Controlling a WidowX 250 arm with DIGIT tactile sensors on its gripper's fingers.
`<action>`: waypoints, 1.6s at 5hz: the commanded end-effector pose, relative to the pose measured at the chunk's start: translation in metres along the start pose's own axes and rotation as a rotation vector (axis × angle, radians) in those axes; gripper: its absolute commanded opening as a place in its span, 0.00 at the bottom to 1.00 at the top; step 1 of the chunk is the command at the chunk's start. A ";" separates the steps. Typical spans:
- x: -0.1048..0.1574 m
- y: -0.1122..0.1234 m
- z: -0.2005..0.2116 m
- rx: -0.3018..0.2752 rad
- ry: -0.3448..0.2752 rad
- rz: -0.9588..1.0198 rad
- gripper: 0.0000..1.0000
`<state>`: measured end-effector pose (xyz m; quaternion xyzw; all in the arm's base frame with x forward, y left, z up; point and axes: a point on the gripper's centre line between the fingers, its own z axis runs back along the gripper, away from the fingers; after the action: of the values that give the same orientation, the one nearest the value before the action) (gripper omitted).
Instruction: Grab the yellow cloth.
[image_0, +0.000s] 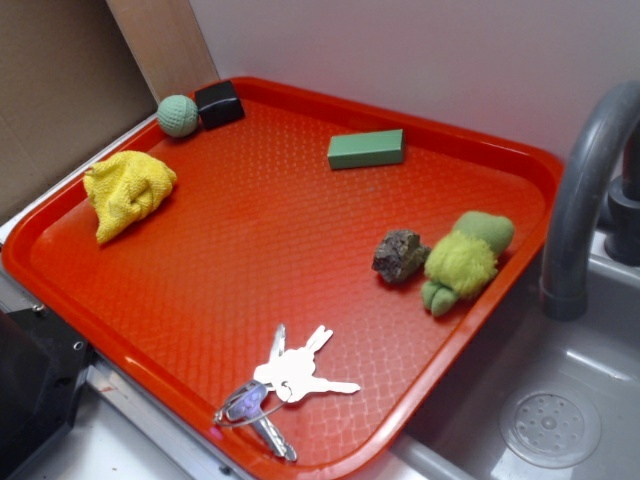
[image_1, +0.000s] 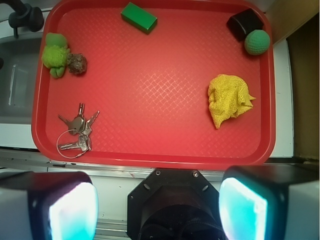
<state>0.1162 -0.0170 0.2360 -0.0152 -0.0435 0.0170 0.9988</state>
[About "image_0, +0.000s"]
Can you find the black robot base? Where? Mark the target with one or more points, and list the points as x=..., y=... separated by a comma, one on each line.
x=44, y=363

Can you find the yellow cloth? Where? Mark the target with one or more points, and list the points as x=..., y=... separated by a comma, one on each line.
x=125, y=189

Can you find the red plastic tray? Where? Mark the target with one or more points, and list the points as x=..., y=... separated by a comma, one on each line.
x=260, y=231

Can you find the brown rock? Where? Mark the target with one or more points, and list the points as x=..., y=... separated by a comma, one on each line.
x=399, y=255

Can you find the green rectangular block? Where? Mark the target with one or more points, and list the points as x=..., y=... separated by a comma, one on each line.
x=378, y=148

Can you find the silver key bunch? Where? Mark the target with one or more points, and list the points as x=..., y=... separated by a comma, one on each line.
x=290, y=375

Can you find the green plush toy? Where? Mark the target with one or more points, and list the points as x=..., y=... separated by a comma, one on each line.
x=465, y=260

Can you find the black block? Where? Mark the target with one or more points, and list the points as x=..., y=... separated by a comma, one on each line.
x=218, y=105

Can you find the green textured ball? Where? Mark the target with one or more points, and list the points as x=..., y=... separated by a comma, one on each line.
x=178, y=116

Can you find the grey toy faucet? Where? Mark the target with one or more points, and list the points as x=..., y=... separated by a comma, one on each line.
x=594, y=162

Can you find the wooden board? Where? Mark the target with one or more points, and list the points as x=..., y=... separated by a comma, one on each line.
x=167, y=44

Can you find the grey toy sink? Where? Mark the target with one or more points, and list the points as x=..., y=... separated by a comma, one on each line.
x=536, y=398

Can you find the brown cardboard panel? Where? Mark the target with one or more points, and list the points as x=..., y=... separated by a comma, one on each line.
x=69, y=87

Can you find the black faucet handle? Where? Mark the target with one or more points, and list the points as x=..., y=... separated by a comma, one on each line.
x=622, y=244

